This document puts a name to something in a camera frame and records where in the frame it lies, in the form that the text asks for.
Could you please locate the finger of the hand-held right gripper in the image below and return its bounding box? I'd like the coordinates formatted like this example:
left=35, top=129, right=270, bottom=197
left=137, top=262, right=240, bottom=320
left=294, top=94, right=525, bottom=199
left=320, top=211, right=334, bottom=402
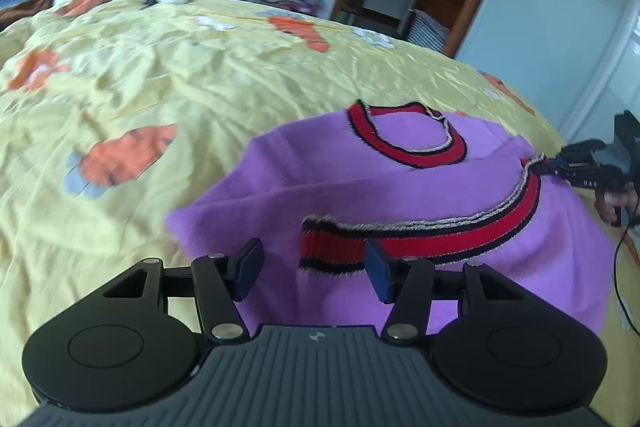
left=555, top=138, right=608, bottom=162
left=532, top=157, right=576, bottom=181

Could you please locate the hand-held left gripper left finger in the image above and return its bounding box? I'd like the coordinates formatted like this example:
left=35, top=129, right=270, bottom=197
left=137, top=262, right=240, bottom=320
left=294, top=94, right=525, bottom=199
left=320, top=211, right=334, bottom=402
left=102, top=237, right=264, bottom=344

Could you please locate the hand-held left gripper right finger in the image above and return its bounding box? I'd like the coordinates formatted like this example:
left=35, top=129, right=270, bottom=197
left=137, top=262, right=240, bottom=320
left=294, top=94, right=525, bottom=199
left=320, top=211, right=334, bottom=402
left=364, top=239, right=523, bottom=343

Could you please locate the purple sweater with red trim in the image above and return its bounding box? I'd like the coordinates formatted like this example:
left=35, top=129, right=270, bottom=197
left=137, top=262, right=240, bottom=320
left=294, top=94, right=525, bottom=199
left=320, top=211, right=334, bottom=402
left=165, top=99, right=616, bottom=343

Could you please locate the person's right hand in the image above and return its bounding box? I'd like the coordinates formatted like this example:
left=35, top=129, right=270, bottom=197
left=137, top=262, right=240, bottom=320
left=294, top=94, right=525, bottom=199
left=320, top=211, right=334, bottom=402
left=595, top=189, right=637, bottom=224

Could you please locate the white wardrobe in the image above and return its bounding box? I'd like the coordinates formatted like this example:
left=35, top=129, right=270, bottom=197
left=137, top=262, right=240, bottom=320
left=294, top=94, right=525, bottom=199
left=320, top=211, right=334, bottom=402
left=457, top=0, right=640, bottom=148

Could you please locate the checked cloth basket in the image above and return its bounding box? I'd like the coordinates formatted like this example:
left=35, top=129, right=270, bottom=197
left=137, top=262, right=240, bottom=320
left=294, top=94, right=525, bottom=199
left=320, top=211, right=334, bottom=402
left=407, top=9, right=453, bottom=52

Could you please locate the yellow printed blanket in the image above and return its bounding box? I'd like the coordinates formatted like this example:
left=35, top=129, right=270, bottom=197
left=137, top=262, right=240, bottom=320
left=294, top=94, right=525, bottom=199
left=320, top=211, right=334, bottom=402
left=0, top=0, right=640, bottom=427

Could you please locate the black cable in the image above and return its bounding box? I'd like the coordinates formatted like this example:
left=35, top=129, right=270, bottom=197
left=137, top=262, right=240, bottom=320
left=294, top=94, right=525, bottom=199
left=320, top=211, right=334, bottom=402
left=612, top=224, right=640, bottom=338

